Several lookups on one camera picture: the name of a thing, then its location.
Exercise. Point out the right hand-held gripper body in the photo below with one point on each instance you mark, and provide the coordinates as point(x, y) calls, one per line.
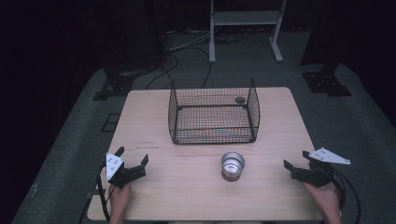
point(314, 175)

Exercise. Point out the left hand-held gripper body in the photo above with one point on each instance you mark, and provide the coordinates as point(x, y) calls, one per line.
point(120, 175)

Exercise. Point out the silver metal cup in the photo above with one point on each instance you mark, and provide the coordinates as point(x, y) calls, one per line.
point(233, 166)

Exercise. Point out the person's left hand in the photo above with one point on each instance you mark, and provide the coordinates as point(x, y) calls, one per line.
point(119, 199)

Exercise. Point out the person's right hand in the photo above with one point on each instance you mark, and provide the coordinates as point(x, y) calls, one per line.
point(325, 200)

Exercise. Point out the black stand base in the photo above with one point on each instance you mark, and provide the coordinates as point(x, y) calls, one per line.
point(327, 82)
point(113, 85)

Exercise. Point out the dark round disc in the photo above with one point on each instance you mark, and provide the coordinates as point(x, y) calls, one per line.
point(240, 100)

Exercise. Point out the white metal stand frame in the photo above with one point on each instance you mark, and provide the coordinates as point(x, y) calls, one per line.
point(246, 18)

